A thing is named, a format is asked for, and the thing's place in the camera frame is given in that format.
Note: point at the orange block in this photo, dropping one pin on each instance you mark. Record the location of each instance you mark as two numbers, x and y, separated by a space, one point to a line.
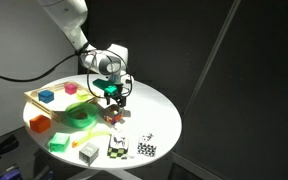
40 124

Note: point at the translucent green plastic bowl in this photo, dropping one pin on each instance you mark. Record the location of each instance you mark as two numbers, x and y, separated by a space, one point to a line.
72 118

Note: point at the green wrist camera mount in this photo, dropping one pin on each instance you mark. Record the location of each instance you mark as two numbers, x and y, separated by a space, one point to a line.
104 85

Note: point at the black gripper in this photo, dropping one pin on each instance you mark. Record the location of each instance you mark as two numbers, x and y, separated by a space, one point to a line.
122 91

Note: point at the wooden tray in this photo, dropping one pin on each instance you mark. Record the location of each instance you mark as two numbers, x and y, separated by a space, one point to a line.
59 111

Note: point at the blue block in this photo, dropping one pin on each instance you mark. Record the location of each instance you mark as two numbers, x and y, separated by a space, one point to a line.
46 96

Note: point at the yellow-green block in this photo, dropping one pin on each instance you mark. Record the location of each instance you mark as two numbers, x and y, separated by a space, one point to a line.
82 96

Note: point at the green block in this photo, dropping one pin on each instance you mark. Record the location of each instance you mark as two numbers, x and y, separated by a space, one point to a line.
59 142

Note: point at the animal print cube checkered side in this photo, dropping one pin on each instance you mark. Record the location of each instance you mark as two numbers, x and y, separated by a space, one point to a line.
118 146

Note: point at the pink block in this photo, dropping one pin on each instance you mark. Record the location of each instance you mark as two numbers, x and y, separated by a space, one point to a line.
71 89

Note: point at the yellow plastic spoon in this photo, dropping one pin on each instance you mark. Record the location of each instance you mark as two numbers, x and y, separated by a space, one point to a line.
90 136

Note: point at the grey block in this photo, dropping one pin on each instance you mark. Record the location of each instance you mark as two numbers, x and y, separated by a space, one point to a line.
88 154

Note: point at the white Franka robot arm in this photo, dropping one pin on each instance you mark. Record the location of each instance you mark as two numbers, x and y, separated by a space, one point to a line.
70 16

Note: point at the colourful house picture block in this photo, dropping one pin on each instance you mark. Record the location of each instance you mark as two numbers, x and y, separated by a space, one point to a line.
113 114

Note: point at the animal print cube triangle side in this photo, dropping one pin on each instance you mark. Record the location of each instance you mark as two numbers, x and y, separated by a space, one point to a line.
147 145

